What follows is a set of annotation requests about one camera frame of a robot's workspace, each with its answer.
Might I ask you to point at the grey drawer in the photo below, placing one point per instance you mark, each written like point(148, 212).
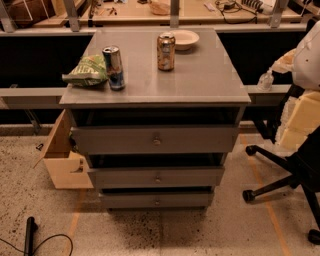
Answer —
point(151, 177)
point(95, 140)
point(156, 200)

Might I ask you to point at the green chip bag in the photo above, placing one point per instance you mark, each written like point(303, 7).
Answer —
point(90, 71)

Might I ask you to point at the middle grey drawer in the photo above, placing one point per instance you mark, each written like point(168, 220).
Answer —
point(151, 177)

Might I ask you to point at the grey drawer cabinet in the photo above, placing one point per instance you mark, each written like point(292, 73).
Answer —
point(203, 89)

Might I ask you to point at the bottom grey drawer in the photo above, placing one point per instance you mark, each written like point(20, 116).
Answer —
point(156, 200)

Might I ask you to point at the orange soda can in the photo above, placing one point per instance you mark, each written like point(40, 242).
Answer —
point(166, 51)

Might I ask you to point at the blue silver energy drink can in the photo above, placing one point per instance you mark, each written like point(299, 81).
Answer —
point(114, 67)

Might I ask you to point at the black office chair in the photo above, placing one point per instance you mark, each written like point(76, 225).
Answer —
point(303, 164)

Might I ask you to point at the yellow foam cushion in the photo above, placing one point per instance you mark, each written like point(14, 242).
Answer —
point(299, 118)

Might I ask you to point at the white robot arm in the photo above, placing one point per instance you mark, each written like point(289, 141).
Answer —
point(306, 63)

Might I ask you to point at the hand sanitizer bottle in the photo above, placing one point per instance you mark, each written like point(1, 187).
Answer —
point(265, 81)

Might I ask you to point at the white bowl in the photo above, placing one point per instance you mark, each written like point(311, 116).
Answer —
point(185, 39)

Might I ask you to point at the wooden workbench in background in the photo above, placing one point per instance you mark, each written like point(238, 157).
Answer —
point(17, 14)

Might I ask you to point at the black cylinder with cable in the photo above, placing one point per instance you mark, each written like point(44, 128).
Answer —
point(29, 248)

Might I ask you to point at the top grey drawer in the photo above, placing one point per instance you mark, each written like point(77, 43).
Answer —
point(95, 140)

